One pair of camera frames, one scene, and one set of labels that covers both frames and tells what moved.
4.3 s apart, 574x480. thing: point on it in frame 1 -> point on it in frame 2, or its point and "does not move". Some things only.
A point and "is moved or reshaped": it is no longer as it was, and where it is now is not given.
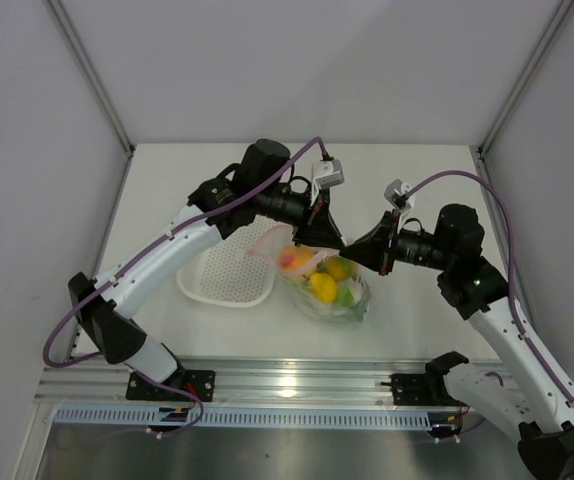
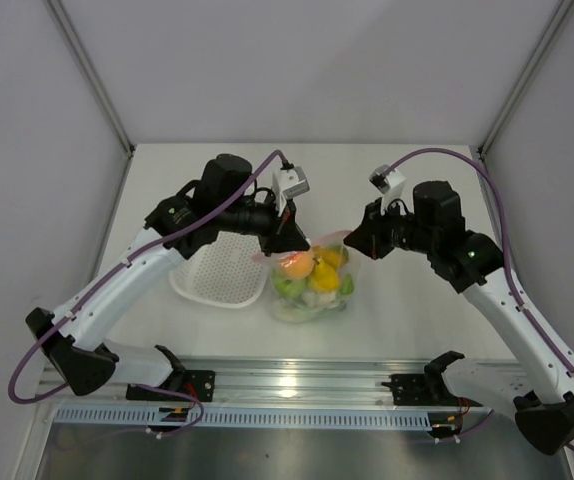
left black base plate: x=200 y=383 does not move
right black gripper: x=372 y=250 -> x=369 y=236
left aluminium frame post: x=90 y=75 does not move
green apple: x=345 y=296 -> x=290 y=288
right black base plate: x=420 y=389 does not move
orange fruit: x=294 y=259 is moved or reshaped
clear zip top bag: x=322 y=281 is moved or reshaped
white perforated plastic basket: x=227 y=273 does not move
